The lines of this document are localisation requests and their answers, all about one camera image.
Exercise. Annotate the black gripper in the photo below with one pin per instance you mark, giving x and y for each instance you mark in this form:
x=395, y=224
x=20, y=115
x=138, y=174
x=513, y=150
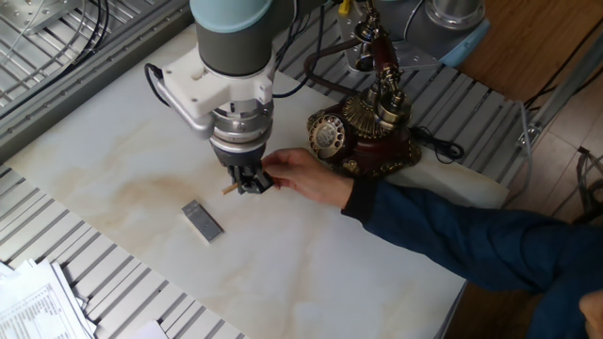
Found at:
x=240, y=162

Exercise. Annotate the thin wooden stick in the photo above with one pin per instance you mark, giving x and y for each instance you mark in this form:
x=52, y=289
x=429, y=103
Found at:
x=229, y=188

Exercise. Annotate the antique red brass phone base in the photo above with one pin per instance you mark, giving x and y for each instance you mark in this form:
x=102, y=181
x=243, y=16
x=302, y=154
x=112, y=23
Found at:
x=372, y=146

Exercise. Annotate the forearm in dark blue sleeve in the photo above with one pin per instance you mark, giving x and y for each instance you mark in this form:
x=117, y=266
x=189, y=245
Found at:
x=471, y=245

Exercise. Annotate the person's bare hand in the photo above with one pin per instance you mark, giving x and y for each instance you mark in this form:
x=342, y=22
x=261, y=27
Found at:
x=311, y=179

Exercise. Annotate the person's left hand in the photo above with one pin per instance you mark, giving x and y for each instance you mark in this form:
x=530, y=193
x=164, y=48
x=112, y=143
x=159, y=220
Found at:
x=593, y=313

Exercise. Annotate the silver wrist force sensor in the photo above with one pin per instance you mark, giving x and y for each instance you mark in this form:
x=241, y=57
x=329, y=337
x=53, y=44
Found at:
x=242, y=124

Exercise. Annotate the glossy marble pattern board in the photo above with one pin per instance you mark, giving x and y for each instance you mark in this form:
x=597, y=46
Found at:
x=282, y=259

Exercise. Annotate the blank white paper sheet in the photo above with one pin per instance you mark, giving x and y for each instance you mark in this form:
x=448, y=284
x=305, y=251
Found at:
x=146, y=332

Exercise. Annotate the yellow plastic clip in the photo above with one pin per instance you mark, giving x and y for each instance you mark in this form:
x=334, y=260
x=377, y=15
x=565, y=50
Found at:
x=345, y=7

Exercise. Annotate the stack of printed paper sheets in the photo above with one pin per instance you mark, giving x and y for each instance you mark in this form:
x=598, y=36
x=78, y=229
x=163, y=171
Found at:
x=37, y=306

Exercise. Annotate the white plastic wrist mount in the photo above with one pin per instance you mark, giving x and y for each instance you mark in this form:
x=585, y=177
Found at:
x=207, y=89

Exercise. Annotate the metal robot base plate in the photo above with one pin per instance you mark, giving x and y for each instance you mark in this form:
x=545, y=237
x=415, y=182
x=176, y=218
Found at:
x=419, y=59

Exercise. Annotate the metal bracket plate with holes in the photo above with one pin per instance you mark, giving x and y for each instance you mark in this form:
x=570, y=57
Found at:
x=42, y=11

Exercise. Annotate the aluminium frame post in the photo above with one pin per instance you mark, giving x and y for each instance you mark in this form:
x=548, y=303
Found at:
x=565, y=89

